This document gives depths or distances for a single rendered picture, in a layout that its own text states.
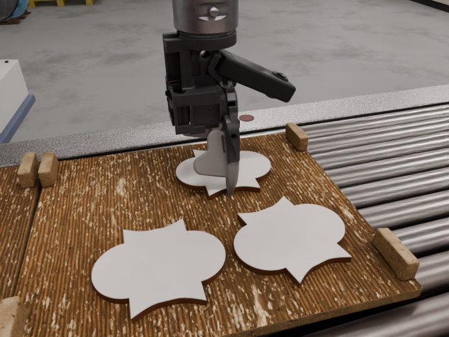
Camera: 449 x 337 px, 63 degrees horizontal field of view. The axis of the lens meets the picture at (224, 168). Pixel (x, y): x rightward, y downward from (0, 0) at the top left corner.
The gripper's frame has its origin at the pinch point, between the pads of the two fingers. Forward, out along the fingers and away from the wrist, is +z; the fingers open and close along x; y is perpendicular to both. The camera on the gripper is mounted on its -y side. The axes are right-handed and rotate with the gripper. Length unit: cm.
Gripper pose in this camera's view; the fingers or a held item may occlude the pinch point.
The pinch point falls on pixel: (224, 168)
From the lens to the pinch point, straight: 55.2
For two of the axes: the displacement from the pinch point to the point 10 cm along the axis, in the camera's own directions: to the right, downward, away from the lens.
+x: 2.5, 5.4, -8.0
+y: -9.7, 1.5, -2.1
